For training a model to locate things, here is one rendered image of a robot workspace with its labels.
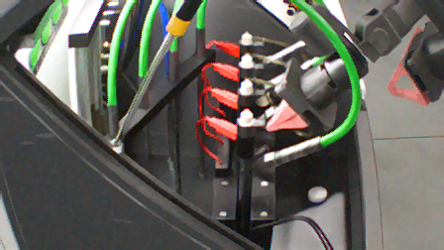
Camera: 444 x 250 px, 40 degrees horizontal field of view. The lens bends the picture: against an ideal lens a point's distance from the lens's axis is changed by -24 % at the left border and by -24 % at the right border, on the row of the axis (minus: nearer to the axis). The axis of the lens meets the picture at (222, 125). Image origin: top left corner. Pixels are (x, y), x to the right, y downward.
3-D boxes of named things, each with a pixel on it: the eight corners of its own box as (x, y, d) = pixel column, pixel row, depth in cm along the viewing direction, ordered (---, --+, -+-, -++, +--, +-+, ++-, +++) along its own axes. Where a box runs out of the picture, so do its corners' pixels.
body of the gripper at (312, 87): (284, 62, 112) (316, 38, 107) (330, 110, 114) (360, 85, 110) (276, 86, 107) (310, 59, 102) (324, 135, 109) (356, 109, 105)
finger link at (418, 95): (369, 79, 83) (409, 58, 75) (387, 48, 86) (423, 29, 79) (397, 122, 84) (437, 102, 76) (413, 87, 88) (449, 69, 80)
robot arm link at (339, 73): (371, 77, 101) (374, 60, 106) (341, 42, 100) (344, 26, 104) (342, 100, 105) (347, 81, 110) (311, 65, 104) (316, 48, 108)
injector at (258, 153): (264, 229, 126) (271, 127, 114) (234, 230, 126) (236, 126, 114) (264, 219, 128) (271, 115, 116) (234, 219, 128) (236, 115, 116)
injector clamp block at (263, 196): (268, 273, 128) (275, 217, 119) (212, 274, 128) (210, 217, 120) (271, 163, 156) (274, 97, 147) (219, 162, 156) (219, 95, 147)
